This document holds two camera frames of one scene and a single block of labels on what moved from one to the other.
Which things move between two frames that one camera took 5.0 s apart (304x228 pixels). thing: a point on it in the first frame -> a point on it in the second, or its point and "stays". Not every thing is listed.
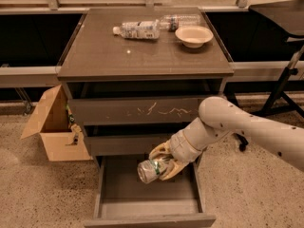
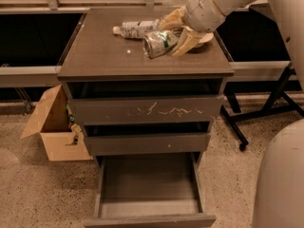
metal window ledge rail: [28, 77] stays
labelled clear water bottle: [139, 29] stays
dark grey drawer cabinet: [132, 78] stays
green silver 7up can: [148, 170] -> [159, 43]
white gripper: [180, 146] -> [201, 12]
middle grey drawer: [126, 144] stays
